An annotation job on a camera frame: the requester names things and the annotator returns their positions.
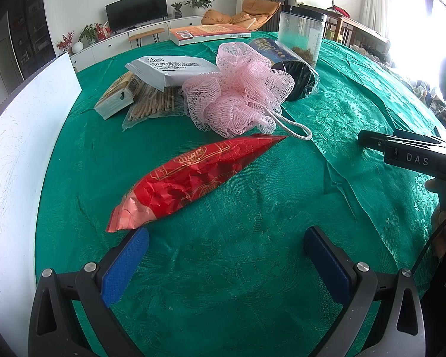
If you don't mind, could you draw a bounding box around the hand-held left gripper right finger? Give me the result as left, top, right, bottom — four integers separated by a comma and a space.
304, 226, 426, 357

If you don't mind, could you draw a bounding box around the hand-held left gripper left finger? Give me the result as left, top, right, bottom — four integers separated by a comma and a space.
28, 227, 150, 357

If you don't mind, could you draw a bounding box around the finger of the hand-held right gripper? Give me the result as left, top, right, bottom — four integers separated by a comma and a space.
359, 130, 395, 154
393, 129, 446, 146

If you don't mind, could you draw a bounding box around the red foil packet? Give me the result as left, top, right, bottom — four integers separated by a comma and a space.
107, 134, 288, 233

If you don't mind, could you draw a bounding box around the dark blue roll packet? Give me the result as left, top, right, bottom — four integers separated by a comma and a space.
248, 37, 320, 102

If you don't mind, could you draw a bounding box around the pink mesh bath loofah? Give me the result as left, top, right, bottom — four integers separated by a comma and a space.
181, 42, 313, 142

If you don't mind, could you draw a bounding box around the white foam board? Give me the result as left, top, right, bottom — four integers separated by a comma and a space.
0, 51, 82, 343

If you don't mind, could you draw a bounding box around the clear bag of beige sticks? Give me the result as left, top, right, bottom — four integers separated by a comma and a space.
122, 82, 188, 131

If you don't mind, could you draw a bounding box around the beige tissue pack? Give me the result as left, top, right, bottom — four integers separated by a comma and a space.
94, 72, 142, 120

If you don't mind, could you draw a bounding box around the white wet wipes packet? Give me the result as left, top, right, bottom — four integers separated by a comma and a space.
125, 56, 220, 92

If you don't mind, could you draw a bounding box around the green tablecloth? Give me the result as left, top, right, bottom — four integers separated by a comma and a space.
35, 32, 446, 357

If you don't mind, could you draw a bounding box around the clear jar with black lid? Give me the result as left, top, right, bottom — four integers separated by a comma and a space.
277, 5, 327, 65

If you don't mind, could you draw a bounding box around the white sheer curtain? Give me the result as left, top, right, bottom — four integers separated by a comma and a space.
360, 0, 413, 38

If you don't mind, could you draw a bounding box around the orange lounge chair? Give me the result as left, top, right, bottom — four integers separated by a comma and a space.
201, 0, 282, 31

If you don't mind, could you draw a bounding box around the orange book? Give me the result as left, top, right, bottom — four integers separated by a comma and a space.
168, 23, 254, 46

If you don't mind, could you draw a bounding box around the large green potted plant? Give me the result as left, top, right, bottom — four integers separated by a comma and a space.
185, 0, 215, 16

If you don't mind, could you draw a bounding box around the white television cabinet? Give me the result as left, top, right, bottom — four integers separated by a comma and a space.
70, 15, 209, 73

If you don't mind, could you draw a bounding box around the red flower arrangement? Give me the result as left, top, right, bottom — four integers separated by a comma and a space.
56, 30, 75, 54

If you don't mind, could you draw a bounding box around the wooden stool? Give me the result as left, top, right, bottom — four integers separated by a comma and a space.
128, 28, 165, 48

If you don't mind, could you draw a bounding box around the green plant with red decoration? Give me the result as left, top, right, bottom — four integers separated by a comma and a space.
78, 22, 110, 43

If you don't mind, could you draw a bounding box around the black television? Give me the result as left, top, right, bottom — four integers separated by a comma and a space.
105, 0, 169, 32

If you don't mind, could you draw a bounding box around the dark glass display cabinet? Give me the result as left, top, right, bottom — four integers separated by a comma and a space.
5, 0, 56, 79

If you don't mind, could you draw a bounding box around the black cable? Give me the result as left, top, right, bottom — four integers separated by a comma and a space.
409, 212, 446, 274

